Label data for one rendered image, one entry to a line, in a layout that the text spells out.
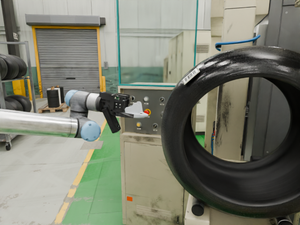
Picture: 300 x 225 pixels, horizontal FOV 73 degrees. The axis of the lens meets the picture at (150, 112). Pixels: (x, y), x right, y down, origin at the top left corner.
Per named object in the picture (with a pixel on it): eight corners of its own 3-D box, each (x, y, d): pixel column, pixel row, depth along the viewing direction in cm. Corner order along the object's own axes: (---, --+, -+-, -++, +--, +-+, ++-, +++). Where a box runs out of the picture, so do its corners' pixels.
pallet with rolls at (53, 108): (48, 106, 743) (46, 85, 726) (71, 105, 760) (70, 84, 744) (38, 113, 628) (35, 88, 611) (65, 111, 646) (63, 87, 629)
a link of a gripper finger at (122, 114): (132, 115, 78) (111, 111, 80) (132, 118, 79) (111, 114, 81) (136, 112, 83) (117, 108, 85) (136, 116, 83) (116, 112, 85)
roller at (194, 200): (200, 160, 106) (208, 165, 105) (195, 167, 107) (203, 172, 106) (194, 203, 73) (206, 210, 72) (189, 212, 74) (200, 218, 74)
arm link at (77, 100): (73, 107, 94) (76, 89, 93) (94, 111, 92) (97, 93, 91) (62, 108, 87) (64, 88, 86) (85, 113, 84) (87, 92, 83)
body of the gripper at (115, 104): (123, 97, 78) (96, 92, 81) (122, 118, 81) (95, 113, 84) (131, 94, 85) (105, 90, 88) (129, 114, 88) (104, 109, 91)
